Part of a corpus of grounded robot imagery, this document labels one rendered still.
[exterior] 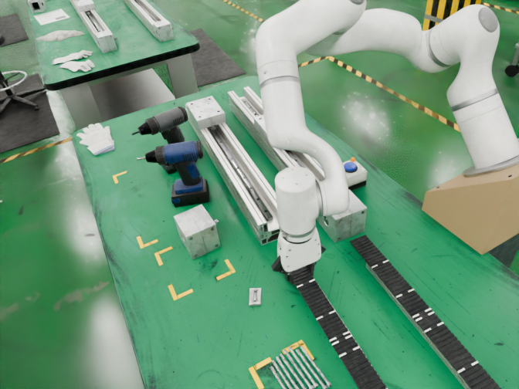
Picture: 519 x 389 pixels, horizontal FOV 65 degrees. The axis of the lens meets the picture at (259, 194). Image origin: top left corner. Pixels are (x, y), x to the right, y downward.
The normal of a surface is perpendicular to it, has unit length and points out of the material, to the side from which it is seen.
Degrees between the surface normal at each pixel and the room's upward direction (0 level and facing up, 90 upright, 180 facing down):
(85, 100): 90
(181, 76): 90
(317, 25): 72
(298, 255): 90
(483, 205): 90
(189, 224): 0
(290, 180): 2
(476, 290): 0
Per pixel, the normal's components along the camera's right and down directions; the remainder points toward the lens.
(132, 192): -0.10, -0.75
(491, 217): -0.87, 0.38
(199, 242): 0.49, 0.54
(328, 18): -0.15, 0.38
